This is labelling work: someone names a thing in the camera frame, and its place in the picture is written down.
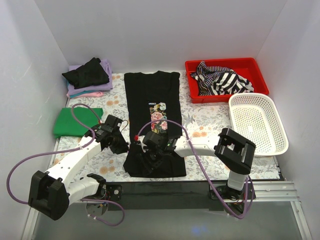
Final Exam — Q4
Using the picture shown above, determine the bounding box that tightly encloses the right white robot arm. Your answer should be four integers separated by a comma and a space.
134, 128, 256, 199

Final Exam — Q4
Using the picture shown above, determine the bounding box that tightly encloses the white perforated plastic basket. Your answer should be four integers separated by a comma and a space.
228, 93, 289, 157

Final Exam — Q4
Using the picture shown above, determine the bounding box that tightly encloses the folded lavender shirt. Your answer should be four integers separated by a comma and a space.
65, 57, 113, 98

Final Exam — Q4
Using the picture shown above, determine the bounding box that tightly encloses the folded green shirt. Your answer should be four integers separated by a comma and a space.
53, 107, 98, 138

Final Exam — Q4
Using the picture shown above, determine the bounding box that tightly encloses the black floral print t-shirt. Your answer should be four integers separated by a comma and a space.
123, 71, 187, 178

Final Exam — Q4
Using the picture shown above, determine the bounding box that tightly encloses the floral patterned table mat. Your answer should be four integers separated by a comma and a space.
66, 71, 280, 182

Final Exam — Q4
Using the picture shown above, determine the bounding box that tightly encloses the folded teal shirt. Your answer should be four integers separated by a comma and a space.
67, 83, 86, 96

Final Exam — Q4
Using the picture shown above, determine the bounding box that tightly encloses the red plastic tray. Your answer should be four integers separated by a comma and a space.
185, 57, 269, 104

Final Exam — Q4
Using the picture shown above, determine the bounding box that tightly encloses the black white striped shirt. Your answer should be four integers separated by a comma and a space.
190, 61, 255, 97

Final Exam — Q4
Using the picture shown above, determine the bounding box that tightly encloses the aluminium frame rail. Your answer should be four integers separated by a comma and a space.
30, 181, 300, 204

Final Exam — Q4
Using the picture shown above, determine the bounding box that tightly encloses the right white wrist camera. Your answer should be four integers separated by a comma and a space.
134, 135, 148, 153

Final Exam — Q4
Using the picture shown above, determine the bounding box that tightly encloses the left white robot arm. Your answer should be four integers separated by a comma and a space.
27, 115, 129, 220

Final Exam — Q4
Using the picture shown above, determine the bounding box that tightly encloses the folded pink shirt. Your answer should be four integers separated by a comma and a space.
66, 91, 104, 99

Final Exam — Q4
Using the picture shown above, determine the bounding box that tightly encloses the folded black shirt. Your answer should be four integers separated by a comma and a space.
62, 57, 110, 89

